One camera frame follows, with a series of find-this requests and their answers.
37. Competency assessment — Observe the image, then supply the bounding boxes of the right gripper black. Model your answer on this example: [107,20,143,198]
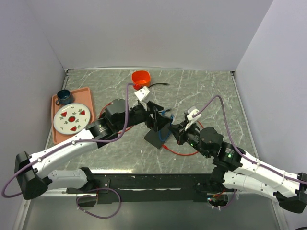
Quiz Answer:
[168,120,211,158]

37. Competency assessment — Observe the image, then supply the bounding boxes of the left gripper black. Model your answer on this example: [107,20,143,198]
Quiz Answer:
[116,100,173,132]

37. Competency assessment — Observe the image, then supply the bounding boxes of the blue ethernet cable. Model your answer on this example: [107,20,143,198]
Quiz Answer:
[158,110,174,142]

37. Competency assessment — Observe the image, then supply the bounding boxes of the black network switch box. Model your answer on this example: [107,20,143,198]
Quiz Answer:
[144,125,171,149]

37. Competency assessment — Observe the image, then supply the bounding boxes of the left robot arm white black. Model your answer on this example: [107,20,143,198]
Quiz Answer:
[14,99,172,200]

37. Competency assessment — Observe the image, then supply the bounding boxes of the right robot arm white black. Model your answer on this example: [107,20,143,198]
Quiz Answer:
[169,124,307,214]

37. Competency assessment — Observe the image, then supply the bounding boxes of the orange plastic cup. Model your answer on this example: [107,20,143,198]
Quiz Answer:
[131,70,151,90]

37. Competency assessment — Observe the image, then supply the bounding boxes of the pink plastic tray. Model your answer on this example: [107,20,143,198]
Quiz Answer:
[51,87,95,144]

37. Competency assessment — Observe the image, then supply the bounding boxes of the white plate watermelon pattern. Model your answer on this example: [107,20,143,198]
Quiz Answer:
[53,103,91,135]

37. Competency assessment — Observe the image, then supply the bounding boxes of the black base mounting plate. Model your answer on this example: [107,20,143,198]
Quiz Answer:
[66,173,233,204]

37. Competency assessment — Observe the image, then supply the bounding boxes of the dark blue mug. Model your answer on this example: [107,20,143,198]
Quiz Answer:
[55,89,72,106]

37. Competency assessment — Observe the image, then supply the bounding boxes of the black cable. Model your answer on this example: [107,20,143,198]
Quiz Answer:
[150,82,171,113]

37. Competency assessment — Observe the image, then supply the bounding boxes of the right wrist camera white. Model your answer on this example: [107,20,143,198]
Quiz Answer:
[185,106,201,131]

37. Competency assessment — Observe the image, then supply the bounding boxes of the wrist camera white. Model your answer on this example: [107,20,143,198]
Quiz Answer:
[185,106,201,131]
[134,86,150,105]

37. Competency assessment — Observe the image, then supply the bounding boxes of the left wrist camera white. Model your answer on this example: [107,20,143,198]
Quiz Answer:
[134,86,150,105]

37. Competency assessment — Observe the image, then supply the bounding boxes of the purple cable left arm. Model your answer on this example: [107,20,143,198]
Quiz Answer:
[1,82,122,219]

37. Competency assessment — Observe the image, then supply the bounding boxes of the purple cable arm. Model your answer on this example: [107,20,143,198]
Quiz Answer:
[1,82,122,219]
[196,94,307,209]

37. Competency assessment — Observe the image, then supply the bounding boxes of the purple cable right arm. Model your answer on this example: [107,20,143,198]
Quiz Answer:
[196,94,307,209]

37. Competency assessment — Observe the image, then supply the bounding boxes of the aluminium frame rail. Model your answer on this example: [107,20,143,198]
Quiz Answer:
[23,143,279,197]

